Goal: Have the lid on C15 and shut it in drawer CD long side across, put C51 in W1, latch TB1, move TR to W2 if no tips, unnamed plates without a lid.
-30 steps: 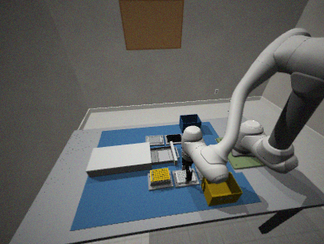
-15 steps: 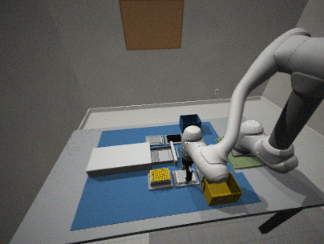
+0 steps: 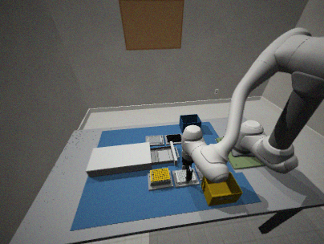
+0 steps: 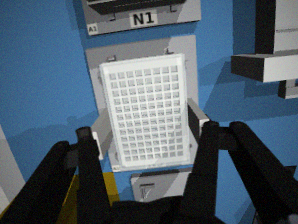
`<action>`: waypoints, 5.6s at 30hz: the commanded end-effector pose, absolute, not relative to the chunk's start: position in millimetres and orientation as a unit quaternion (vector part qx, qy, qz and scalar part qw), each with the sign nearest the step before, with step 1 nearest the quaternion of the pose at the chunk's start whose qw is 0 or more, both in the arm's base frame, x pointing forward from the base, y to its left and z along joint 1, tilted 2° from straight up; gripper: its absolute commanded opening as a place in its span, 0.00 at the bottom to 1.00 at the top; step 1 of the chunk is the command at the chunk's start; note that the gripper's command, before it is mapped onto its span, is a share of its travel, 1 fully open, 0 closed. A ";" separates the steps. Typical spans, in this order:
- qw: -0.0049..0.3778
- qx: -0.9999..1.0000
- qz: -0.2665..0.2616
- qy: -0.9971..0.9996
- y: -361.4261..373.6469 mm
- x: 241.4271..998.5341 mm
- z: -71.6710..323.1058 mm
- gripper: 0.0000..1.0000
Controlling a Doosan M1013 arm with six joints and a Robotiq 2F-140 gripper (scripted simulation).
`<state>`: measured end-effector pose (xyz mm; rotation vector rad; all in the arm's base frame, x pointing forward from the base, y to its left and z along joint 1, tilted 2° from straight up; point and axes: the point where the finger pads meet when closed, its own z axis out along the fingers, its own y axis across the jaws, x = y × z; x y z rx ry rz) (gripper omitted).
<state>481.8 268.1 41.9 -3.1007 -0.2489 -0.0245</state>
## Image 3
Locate black assay plate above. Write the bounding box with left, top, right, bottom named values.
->
left=167, top=134, right=181, bottom=143

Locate blue bench mat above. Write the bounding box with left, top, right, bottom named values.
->
left=70, top=124, right=261, bottom=231

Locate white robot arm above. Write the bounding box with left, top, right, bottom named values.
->
left=181, top=28, right=324, bottom=183

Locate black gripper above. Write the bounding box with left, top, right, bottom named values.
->
left=182, top=157, right=193, bottom=184

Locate yellow bin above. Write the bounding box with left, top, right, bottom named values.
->
left=201, top=172, right=243, bottom=206

